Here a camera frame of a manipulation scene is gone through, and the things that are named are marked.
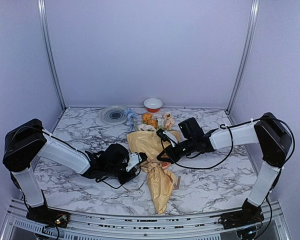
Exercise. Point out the left aluminium frame post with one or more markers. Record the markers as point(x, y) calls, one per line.
point(49, 52)

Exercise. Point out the grey glass plate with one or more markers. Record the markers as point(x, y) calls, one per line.
point(113, 115)

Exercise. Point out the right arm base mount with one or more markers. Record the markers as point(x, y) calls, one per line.
point(249, 214)

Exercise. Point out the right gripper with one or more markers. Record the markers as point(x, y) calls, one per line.
point(172, 155)

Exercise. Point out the aluminium frame post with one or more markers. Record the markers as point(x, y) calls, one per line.
point(49, 52)
point(250, 33)

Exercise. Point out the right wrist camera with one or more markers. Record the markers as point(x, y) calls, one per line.
point(166, 136)

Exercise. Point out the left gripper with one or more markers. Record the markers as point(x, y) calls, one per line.
point(131, 174)

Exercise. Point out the pink fake flower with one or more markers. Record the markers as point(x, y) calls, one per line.
point(168, 121)
point(146, 128)

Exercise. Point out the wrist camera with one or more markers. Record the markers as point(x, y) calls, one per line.
point(166, 136)
point(134, 159)

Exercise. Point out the right aluminium frame post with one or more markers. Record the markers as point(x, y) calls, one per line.
point(250, 33)

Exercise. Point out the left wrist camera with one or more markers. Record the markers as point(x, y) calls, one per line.
point(134, 159)

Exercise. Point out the red and white bowl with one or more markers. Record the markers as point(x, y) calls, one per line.
point(153, 105)

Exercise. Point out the orange fake flower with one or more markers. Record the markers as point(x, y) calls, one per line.
point(148, 119)

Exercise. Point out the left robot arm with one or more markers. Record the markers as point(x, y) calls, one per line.
point(31, 141)

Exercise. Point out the orange wrapping paper sheet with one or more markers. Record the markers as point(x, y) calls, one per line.
point(161, 181)

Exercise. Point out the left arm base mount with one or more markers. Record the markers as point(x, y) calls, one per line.
point(44, 214)

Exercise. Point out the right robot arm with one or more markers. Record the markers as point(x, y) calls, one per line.
point(274, 137)

